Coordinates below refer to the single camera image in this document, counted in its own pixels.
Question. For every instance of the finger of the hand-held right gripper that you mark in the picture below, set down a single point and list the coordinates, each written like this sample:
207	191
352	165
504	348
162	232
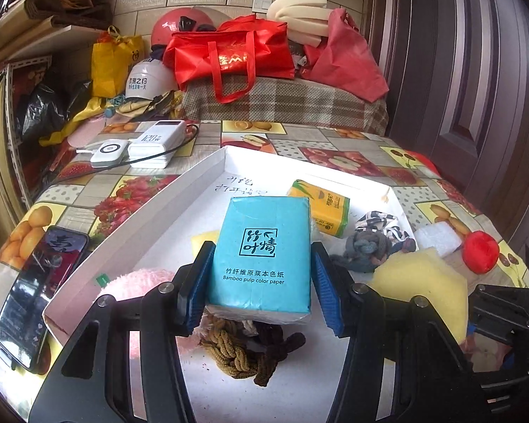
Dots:
502	308
515	390

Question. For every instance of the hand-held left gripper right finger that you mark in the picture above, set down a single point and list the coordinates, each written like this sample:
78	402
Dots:
330	291

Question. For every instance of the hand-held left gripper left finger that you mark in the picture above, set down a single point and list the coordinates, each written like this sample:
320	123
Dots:
198	286

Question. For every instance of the yellow green scouring sponge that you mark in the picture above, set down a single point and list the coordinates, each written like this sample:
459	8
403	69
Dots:
205	240

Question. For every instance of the grey knotted hair band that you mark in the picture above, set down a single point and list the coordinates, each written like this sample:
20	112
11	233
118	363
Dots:
361	253

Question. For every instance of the pink fluffy towel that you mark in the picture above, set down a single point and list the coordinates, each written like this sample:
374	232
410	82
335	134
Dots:
136	282

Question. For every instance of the blue tissue pack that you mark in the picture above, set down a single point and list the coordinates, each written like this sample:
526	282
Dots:
260	251

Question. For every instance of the yellow tissue pack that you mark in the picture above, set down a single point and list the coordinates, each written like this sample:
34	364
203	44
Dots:
326	207

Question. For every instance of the pale yellow foam block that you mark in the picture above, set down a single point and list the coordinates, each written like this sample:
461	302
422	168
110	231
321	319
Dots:
419	286

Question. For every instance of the white cardboard box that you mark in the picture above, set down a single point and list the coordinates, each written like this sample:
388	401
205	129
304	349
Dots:
264	176

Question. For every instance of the red plush toy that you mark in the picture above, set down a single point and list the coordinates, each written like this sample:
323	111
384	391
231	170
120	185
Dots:
480	251

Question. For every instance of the black and white scrunchie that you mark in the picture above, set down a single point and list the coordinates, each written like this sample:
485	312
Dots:
390	231

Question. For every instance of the small white foam block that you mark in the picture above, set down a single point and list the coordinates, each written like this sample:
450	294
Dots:
438	238

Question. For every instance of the white power bank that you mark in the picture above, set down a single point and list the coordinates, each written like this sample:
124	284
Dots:
156	145

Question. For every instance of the fruit print tablecloth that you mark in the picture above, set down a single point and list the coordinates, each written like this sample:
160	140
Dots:
335	136

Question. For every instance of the black smartphone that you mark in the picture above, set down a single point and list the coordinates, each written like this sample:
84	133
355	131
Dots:
39	295

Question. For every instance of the plaid covered box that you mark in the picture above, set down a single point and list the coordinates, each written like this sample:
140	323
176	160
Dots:
291	101

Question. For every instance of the yellow cloth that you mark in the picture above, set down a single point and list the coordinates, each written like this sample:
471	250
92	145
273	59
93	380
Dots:
88	112

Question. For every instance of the white helmet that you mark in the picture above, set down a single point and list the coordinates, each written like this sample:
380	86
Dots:
147	77

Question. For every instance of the red nonwoven bag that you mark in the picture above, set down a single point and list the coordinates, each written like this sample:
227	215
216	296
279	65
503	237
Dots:
348	61

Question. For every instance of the black plastic bag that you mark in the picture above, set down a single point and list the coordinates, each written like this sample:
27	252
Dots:
44	110

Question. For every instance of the brown door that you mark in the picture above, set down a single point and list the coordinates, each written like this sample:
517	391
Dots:
467	75

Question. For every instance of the yellow shopping bag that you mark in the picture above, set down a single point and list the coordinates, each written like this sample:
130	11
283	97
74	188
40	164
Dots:
114	61

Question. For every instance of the red tote bag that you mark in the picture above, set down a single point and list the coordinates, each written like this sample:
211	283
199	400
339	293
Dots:
247	48

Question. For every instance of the red helmet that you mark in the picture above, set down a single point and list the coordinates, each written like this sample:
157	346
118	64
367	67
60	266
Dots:
172	24

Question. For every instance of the cream foam roll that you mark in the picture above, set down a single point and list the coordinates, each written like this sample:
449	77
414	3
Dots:
299	13

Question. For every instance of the metal storage shelf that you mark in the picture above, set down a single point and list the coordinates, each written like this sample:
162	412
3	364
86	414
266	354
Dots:
9	66

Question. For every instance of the white wall switch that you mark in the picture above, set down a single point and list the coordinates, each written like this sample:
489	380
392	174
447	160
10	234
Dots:
260	3

